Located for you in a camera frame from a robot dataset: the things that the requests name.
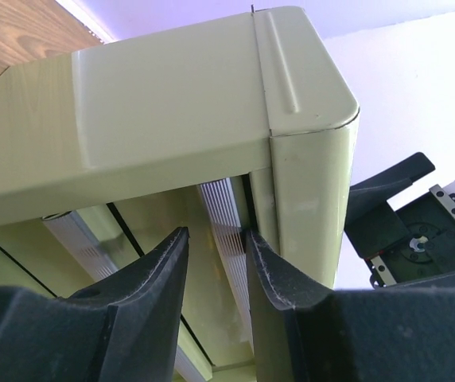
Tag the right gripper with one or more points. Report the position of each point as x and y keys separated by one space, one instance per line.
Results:
x=414 y=244

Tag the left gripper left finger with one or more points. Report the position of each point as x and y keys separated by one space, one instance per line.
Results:
x=122 y=328

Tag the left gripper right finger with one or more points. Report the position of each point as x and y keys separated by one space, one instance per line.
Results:
x=304 y=331

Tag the green metal tool chest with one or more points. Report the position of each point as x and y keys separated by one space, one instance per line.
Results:
x=238 y=124

